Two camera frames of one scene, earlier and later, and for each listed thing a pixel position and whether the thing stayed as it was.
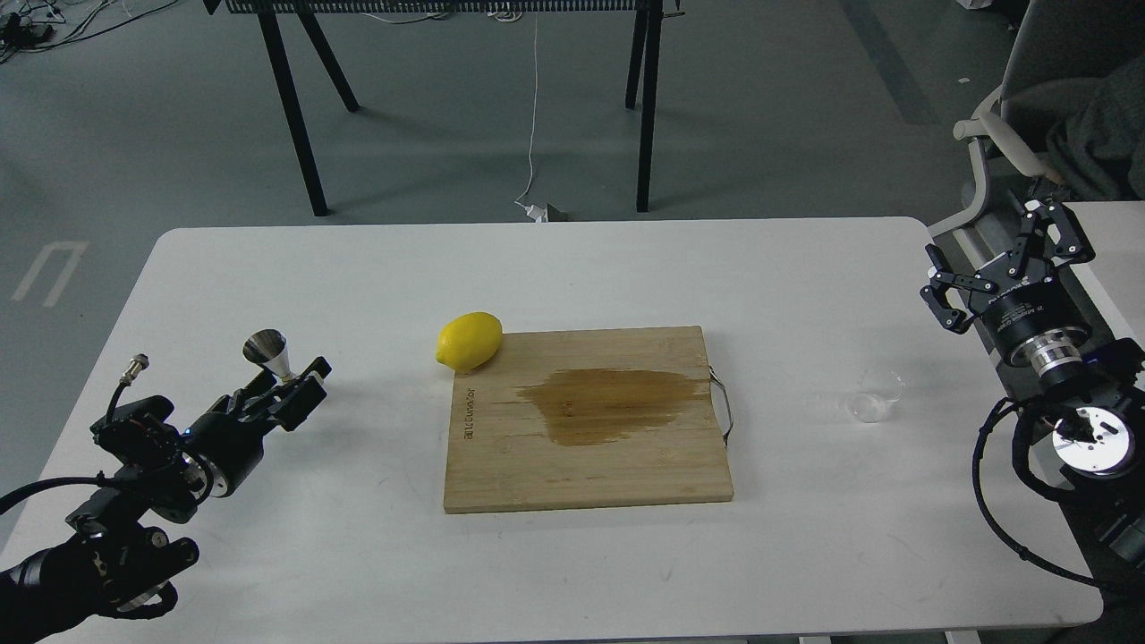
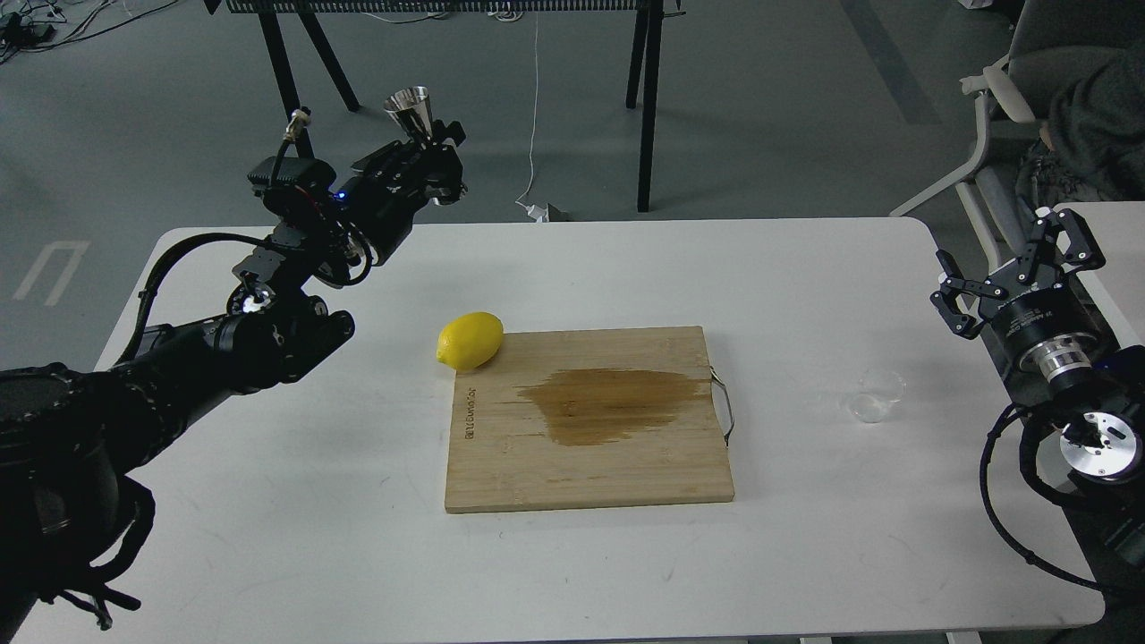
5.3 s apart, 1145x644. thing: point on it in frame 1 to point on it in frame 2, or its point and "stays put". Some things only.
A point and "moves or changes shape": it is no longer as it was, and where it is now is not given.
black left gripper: (225, 450) to (380, 206)
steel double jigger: (269, 348) moves or changes shape
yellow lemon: (467, 341) stays put
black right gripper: (1034, 319) stays put
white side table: (1115, 276) stays put
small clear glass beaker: (877, 391) stays put
